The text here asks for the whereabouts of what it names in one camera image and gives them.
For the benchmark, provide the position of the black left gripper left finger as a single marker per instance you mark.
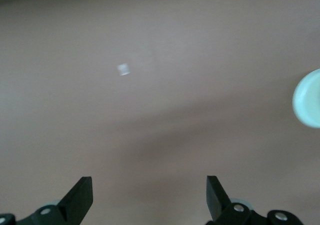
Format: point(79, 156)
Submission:
point(75, 205)

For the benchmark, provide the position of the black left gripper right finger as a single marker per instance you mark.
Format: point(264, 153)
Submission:
point(217, 205)

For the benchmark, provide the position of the pale green round plate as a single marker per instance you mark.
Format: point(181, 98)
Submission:
point(308, 100)

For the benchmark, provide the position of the small square tape piece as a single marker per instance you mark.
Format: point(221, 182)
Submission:
point(123, 69)

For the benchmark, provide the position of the brown table cover cloth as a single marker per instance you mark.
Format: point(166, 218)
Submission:
point(160, 35)

